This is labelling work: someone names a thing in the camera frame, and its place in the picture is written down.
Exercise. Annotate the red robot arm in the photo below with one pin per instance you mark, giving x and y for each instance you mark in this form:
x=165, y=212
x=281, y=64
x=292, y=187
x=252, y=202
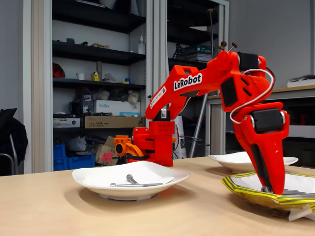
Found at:
x=211, y=73

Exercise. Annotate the white square ceramic plate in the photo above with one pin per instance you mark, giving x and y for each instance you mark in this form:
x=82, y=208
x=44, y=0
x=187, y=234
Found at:
x=229, y=162
x=98, y=189

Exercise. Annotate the white cardboard box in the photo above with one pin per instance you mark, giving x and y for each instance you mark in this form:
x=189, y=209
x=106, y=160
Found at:
x=302, y=131

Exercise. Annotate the grey sideboard with wooden top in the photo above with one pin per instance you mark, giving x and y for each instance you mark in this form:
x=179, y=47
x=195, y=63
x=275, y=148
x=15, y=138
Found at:
x=300, y=94

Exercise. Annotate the yellow green striped paper plate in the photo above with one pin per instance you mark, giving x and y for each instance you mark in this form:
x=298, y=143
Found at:
x=246, y=193

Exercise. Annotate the metal coat stand wooden knobs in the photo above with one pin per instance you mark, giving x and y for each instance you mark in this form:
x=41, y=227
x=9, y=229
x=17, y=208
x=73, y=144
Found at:
x=197, y=130

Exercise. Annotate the stack of papers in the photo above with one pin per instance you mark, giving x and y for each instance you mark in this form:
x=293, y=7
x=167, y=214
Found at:
x=197, y=58

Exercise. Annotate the green flat box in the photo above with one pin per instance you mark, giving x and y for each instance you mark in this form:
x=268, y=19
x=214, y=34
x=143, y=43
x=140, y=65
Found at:
x=201, y=50

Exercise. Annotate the grey metal shelving cabinet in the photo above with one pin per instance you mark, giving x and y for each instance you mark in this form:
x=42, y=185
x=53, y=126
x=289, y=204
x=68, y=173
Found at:
x=39, y=98
x=224, y=24

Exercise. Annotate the black flexible tripod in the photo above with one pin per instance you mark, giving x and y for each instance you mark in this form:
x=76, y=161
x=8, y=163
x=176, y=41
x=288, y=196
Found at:
x=178, y=50

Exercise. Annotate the white stuffed bag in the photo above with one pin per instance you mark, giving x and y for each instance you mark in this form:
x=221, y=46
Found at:
x=133, y=97

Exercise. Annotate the orange table clamp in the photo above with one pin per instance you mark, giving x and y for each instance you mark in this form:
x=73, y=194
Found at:
x=122, y=141

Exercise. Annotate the white Weller box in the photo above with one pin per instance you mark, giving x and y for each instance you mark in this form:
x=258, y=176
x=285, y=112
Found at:
x=118, y=107

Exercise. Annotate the small blue object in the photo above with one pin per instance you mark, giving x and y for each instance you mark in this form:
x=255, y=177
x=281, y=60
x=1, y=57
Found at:
x=127, y=80

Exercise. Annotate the long brown cardboard box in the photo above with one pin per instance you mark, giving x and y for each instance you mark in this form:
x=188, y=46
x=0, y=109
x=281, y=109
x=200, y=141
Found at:
x=110, y=122

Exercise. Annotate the white plastic bottle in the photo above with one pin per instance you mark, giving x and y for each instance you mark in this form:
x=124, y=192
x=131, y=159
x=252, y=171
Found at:
x=141, y=48

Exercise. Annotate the cardboard box with pink sticker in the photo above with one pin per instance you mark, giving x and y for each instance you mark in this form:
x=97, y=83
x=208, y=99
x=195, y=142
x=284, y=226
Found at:
x=101, y=150

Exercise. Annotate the crumpled white paper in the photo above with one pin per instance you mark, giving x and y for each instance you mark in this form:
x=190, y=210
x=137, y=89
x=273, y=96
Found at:
x=108, y=78

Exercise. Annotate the low blue plastic crate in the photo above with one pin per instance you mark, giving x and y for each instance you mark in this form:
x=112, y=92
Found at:
x=81, y=162

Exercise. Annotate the small yellow box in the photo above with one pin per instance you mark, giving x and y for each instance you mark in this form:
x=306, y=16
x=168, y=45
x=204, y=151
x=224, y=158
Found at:
x=94, y=77

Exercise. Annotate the brown cardboard tube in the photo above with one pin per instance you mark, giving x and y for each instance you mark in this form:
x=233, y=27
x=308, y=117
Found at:
x=99, y=67

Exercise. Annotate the wooden block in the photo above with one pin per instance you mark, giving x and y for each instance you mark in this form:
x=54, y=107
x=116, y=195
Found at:
x=99, y=46

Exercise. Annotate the white cup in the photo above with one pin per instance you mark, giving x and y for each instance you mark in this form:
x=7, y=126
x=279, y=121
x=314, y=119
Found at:
x=80, y=76

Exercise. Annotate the white printed box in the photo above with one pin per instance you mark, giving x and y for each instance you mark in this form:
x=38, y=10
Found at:
x=66, y=123

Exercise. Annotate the tall blue plastic crate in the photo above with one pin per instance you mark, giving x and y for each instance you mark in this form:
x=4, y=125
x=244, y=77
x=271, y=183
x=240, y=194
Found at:
x=59, y=152

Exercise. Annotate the red black helmet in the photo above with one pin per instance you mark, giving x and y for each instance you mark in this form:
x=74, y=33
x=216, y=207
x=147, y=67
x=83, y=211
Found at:
x=57, y=71

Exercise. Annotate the dark grey small box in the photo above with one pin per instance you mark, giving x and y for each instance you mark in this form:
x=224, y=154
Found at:
x=70, y=41

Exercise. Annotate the grey metal chair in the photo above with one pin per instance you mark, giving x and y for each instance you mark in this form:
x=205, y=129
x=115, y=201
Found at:
x=13, y=147

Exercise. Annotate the black jacket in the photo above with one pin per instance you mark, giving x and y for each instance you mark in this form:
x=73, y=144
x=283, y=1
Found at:
x=12, y=132

